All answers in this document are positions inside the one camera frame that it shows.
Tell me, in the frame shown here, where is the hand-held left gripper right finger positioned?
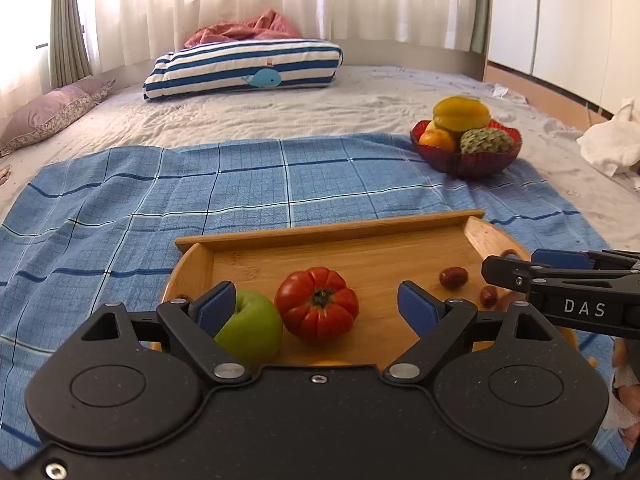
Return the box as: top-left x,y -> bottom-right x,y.
384,281 -> 561,386

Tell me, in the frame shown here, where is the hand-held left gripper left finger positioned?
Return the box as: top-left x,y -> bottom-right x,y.
80,281 -> 251,387

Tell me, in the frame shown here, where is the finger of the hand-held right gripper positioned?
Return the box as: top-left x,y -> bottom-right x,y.
481,255 -> 640,302
531,249 -> 640,271

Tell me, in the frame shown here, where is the large green apple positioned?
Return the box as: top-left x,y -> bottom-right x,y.
214,289 -> 284,368

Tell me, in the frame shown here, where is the wooden tray with handles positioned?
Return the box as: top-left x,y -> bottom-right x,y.
160,210 -> 581,367

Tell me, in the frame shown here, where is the ribbed red tomato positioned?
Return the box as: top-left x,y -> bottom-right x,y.
274,267 -> 360,346

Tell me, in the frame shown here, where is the patterned pink clothing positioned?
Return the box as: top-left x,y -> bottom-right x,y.
611,337 -> 640,453

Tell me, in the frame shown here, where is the white crumpled cloth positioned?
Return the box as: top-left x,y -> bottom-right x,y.
576,98 -> 640,177

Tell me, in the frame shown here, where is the red glass bowl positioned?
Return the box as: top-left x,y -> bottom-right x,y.
410,120 -> 522,179

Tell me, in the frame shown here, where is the blue checked blanket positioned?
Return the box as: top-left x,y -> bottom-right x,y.
0,132 -> 631,471

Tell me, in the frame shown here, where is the green custard apple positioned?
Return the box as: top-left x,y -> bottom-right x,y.
459,127 -> 514,156

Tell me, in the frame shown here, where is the small orange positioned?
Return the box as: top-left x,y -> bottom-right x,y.
418,129 -> 458,153

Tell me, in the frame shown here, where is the yellow starfruit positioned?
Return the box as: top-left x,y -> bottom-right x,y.
432,96 -> 492,133

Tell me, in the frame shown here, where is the white paper scrap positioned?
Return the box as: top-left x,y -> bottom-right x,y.
487,82 -> 530,105

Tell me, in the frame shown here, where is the grey quilted bedsheet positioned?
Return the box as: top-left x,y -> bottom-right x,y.
0,62 -> 640,256

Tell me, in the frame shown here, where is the white wardrobe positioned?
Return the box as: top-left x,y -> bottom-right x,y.
487,0 -> 640,116

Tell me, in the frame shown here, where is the blue striped whale pillow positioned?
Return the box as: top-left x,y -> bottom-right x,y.
142,37 -> 344,102

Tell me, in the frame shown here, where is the green curtain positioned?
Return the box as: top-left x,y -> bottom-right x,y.
48,0 -> 93,90
470,0 -> 496,56

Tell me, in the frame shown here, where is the purple floral pillow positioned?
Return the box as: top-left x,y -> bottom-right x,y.
0,78 -> 117,157

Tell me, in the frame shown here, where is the pink crumpled duvet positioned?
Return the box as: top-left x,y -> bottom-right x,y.
184,8 -> 303,49

